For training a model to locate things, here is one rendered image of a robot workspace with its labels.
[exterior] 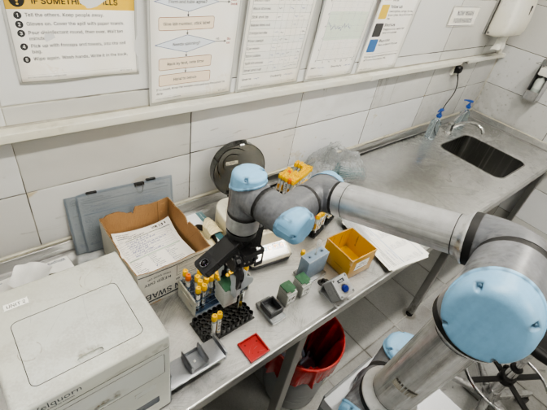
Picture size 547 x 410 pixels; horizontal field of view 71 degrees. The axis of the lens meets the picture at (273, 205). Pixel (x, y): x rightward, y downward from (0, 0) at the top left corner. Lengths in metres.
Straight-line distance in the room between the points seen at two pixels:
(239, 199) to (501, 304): 0.48
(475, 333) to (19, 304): 0.82
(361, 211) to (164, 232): 0.80
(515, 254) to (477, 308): 0.10
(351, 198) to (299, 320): 0.58
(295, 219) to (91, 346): 0.45
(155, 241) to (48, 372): 0.63
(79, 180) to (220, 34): 0.62
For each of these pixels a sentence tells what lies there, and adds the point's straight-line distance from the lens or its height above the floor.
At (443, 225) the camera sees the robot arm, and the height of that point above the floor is 1.49.
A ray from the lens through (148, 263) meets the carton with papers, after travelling 1.28.
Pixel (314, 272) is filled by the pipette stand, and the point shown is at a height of 0.90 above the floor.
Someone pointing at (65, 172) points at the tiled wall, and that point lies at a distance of 1.28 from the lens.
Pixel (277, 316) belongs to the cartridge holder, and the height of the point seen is 0.89.
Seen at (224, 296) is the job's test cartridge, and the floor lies 1.09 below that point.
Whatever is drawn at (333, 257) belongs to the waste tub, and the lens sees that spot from 1.41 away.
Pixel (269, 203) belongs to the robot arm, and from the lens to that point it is 0.75.
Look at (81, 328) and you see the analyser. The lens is 0.87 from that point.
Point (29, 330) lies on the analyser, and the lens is 0.90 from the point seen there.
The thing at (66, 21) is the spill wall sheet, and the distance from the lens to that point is 1.12.
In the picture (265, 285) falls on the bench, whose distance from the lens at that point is 1.32.
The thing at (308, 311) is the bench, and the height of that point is 0.87.
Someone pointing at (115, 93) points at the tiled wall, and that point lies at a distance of 1.21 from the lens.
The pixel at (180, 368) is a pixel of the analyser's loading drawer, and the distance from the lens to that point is 1.09.
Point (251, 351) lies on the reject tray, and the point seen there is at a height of 0.88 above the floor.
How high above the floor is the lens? 1.88
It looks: 38 degrees down
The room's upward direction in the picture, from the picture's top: 11 degrees clockwise
